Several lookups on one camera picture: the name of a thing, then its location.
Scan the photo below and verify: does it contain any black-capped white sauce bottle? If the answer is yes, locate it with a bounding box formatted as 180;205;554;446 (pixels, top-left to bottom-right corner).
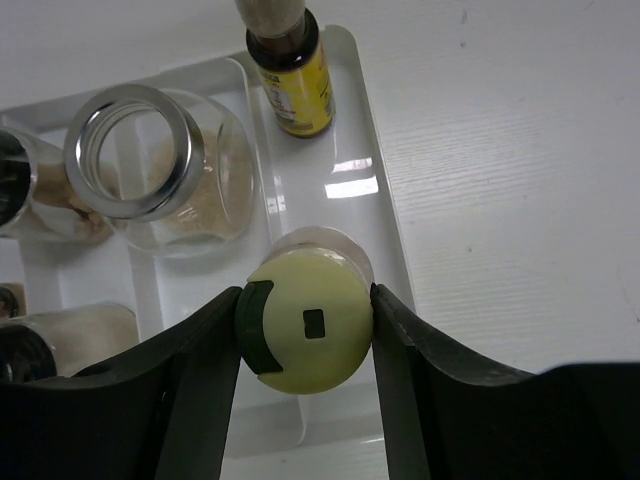
1;303;139;384

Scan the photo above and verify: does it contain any black-capped glass condiment bottle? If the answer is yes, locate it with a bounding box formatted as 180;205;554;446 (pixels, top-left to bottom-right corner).
1;127;112;245

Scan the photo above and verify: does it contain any small beige-capped bottle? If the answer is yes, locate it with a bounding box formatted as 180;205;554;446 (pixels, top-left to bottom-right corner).
235;0;335;138

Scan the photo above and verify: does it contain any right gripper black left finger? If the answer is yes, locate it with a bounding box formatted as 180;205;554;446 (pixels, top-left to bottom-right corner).
1;287;240;479

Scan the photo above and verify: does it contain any cream yellow squeeze bottle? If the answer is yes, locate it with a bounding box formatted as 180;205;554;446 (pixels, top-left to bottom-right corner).
234;226;374;395

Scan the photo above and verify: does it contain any wide glass jar metal rim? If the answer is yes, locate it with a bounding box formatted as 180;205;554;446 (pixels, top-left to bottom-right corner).
63;83;255;257

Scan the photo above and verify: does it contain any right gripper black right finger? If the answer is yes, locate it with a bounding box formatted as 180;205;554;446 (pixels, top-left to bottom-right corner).
370;285;639;479

